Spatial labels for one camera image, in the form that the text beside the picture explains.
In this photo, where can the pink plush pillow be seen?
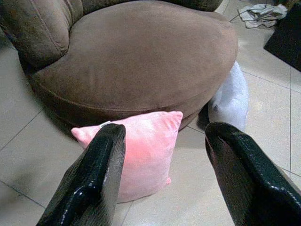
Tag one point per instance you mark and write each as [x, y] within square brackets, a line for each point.
[150, 146]

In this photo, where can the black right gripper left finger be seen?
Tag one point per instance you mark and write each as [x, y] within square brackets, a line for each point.
[94, 179]

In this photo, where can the white plush pillow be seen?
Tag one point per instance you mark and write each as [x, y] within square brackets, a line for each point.
[232, 99]

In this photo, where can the crumpled grey white cloth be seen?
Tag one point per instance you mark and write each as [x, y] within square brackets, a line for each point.
[258, 14]

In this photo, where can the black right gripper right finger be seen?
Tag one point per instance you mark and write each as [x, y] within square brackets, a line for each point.
[247, 179]

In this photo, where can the brown round suede sofa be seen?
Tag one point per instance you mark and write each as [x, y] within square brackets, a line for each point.
[141, 58]

